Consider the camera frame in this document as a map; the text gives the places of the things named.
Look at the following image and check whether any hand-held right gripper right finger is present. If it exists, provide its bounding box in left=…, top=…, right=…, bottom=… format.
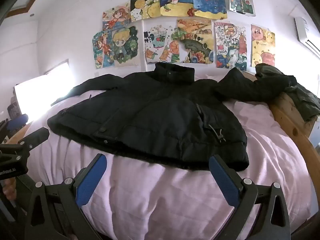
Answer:
left=209, top=155, right=291, bottom=240

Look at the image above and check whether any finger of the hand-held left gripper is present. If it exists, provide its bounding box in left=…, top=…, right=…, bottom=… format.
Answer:
left=14, top=127, right=50, bottom=156

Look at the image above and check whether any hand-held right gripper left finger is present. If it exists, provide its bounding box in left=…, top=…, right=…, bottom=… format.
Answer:
left=25, top=153, right=108, bottom=240

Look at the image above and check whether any black puffer jacket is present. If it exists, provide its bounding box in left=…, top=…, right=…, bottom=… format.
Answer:
left=47, top=62, right=298, bottom=172

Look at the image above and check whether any person's left hand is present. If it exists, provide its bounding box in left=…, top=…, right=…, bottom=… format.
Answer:
left=2, top=179, right=17, bottom=201

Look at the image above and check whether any blue chair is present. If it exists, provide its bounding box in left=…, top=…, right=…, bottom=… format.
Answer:
left=7, top=102, right=29, bottom=132

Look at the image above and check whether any bright window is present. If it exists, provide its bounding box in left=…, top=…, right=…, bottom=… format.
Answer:
left=14, top=59, right=77, bottom=127

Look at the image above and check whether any pink bed cover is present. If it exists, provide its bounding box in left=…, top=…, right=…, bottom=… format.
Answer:
left=25, top=74, right=313, bottom=240

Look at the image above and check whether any dark green cloth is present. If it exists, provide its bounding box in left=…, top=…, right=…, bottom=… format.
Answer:
left=254, top=63, right=320, bottom=123

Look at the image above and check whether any white air conditioner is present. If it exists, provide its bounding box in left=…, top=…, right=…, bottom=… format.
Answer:
left=294, top=16, right=320, bottom=58

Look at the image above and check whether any wooden bed frame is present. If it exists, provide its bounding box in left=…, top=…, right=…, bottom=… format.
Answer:
left=246, top=70, right=320, bottom=160

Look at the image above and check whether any blond figure wall drawing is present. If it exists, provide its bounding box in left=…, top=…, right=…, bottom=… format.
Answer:
left=92, top=26, right=140, bottom=70

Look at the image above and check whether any red tower wall drawing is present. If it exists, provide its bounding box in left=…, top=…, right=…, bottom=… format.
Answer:
left=213, top=21, right=248, bottom=71

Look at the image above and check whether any yellow pig wall drawing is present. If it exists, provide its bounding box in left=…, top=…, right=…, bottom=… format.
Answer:
left=250, top=24, right=276, bottom=68

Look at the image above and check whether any orange landscape wall drawing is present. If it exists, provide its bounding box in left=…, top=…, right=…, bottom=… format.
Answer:
left=176, top=17, right=216, bottom=64

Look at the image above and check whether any orange-haired girl wall drawing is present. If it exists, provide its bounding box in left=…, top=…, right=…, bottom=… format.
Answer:
left=102, top=3, right=132, bottom=31

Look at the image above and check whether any white turtle wall drawing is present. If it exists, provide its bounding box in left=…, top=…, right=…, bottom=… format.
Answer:
left=143, top=25, right=181, bottom=65

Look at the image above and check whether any yellow moon wall drawing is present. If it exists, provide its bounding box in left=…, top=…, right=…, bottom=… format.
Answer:
left=130, top=0, right=161, bottom=22

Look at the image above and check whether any pink jellyfish wall drawing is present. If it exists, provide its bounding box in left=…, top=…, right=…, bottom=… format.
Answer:
left=189, top=0, right=228, bottom=20

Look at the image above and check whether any blue sea fish wall drawing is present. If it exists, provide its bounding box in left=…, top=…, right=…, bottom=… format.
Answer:
left=158, top=0, right=195, bottom=18

